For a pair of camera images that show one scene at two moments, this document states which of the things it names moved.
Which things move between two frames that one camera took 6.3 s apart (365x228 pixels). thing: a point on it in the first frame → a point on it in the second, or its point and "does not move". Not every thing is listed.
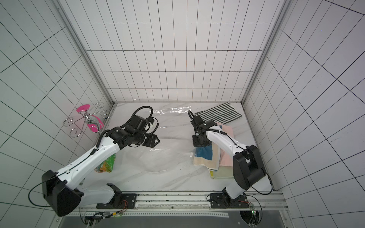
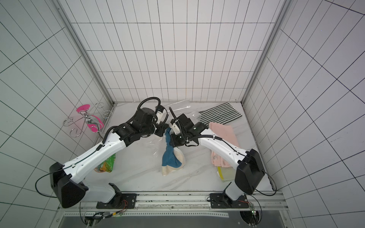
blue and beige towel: [208, 156] → [173, 158]
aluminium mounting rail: [270, 202] does not move
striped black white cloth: [222, 113] does not move
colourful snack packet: [106, 166] does not move
